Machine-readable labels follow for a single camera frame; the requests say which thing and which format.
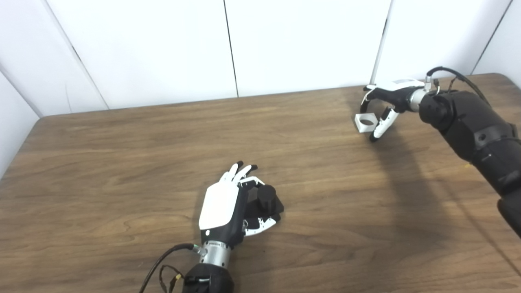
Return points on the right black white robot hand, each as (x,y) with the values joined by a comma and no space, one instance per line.
(395,91)

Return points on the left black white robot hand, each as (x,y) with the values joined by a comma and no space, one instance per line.
(217,205)

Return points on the black peg with square base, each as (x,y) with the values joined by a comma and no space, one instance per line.
(266,197)

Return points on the white square piece with hole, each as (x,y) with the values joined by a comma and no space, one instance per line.
(359,127)

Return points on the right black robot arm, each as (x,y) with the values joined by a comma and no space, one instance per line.
(476,130)

